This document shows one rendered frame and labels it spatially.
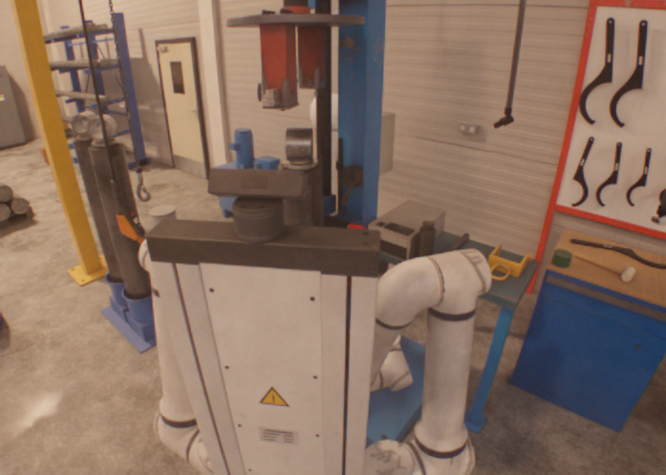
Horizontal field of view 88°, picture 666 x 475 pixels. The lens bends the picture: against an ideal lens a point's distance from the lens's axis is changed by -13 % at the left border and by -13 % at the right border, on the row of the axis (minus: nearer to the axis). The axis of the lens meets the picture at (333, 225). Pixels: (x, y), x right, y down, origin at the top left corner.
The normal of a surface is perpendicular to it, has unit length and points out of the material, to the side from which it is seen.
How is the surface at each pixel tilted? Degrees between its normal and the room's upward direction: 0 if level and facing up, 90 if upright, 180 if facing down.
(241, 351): 90
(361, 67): 90
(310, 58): 90
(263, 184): 61
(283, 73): 90
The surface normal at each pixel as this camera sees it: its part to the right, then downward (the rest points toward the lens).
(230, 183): -0.11, -0.04
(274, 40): -0.28, 0.43
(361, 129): -0.62, 0.35
